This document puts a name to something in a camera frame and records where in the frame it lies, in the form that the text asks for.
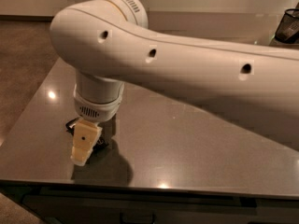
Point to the white gripper with vent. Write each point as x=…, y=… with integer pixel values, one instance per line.
x=99, y=108

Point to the black rxbar chocolate wrapper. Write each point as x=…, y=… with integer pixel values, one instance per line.
x=70, y=128

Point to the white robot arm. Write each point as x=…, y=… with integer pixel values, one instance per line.
x=109, y=44

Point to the black mesh bin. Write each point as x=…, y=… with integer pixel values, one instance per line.
x=288, y=29

